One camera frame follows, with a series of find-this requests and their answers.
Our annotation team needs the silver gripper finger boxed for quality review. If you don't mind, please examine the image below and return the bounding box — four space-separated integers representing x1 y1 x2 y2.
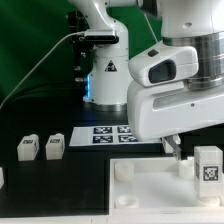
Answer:
166 134 181 161

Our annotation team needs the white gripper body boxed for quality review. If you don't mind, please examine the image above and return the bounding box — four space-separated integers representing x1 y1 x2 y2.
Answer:
127 81 224 141

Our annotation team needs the white square table top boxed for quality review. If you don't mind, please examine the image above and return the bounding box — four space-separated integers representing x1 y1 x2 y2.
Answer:
109 157 224 217

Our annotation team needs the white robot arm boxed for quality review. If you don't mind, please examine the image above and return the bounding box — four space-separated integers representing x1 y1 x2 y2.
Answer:
127 0 224 158

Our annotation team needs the white marker sheet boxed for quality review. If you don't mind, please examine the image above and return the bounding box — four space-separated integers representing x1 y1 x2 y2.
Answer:
68 125 163 147

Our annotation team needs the white block left edge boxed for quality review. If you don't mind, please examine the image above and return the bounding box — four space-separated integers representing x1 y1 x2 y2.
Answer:
0 167 4 190

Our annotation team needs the black camera on stand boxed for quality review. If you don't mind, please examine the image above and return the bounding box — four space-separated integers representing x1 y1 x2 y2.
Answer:
66 11 119 83

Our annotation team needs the white camera cable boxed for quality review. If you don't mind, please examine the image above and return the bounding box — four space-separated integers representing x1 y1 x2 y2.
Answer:
0 31 86 110

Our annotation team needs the white front edge rail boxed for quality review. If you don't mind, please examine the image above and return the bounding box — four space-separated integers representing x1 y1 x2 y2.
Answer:
0 215 224 224

